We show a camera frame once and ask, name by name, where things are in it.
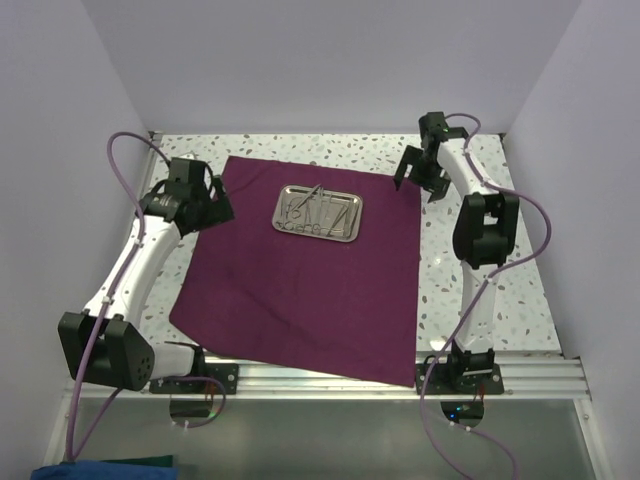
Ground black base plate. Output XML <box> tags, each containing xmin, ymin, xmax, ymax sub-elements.
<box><xmin>415</xmin><ymin>354</ymin><xmax>505</xmax><ymax>395</ymax></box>
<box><xmin>149</xmin><ymin>363</ymin><xmax>239</xmax><ymax>395</ymax></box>

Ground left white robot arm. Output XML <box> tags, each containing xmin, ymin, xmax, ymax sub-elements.
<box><xmin>58</xmin><ymin>158</ymin><xmax>234</xmax><ymax>393</ymax></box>

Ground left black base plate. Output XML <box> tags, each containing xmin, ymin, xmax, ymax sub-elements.
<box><xmin>149</xmin><ymin>363</ymin><xmax>239</xmax><ymax>395</ymax></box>

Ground steel scissors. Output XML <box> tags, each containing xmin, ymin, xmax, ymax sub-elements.
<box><xmin>280</xmin><ymin>200</ymin><xmax>301</xmax><ymax>232</ymax></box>

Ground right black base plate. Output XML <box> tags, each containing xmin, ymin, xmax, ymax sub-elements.
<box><xmin>415</xmin><ymin>354</ymin><xmax>505</xmax><ymax>395</ymax></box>

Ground blue cloth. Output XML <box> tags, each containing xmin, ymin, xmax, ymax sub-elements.
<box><xmin>30</xmin><ymin>461</ymin><xmax>179</xmax><ymax>480</ymax></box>

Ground green cloth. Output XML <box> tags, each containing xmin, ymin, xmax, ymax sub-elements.
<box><xmin>103</xmin><ymin>455</ymin><xmax>174</xmax><ymax>468</ymax></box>

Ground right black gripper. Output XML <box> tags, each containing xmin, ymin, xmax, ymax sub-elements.
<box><xmin>394</xmin><ymin>146</ymin><xmax>451</xmax><ymax>203</ymax></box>

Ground purple surgical cloth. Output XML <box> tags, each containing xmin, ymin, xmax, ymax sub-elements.
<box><xmin>169</xmin><ymin>157</ymin><xmax>421</xmax><ymax>387</ymax></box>

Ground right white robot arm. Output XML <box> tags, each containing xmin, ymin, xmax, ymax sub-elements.
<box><xmin>393</xmin><ymin>112</ymin><xmax>520</xmax><ymax>395</ymax></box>

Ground steel instrument tray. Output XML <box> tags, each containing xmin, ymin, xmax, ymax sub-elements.
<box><xmin>272</xmin><ymin>185</ymin><xmax>364</xmax><ymax>243</ymax></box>

